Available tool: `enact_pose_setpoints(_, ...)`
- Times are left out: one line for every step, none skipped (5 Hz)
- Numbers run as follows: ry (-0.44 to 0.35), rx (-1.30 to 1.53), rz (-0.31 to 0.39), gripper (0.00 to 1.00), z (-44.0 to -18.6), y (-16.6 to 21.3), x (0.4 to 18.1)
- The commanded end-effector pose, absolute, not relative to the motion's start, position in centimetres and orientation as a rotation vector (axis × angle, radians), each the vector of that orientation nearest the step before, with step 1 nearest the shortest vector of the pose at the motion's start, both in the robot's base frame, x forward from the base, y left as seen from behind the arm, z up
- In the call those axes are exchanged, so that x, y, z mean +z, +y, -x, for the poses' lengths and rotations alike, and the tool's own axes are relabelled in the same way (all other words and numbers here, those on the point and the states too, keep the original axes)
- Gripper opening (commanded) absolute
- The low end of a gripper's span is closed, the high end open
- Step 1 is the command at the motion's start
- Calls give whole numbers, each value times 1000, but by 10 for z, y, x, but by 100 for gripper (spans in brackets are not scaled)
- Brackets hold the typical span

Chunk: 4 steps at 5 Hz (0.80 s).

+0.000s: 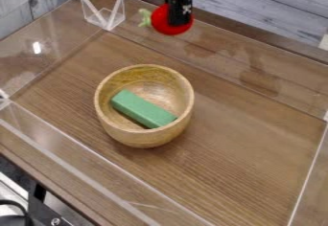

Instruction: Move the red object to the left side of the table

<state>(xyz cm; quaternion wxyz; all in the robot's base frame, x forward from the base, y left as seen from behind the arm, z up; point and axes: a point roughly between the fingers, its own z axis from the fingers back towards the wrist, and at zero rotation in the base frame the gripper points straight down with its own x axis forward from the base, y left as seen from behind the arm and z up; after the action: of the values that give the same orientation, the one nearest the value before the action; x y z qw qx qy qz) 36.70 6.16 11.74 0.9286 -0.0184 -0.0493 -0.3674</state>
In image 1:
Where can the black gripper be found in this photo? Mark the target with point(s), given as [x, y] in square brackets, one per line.
[180, 10]

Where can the red knitted apple toy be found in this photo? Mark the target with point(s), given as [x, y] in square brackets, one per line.
[157, 19]

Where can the wooden bowl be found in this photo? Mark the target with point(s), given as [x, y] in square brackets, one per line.
[160, 85]

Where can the green rectangular block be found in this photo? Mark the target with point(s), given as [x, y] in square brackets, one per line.
[142, 111]

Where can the clear acrylic tray walls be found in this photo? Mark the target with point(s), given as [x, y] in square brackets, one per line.
[248, 166]

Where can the black table frame bracket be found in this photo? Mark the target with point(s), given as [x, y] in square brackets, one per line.
[43, 216]

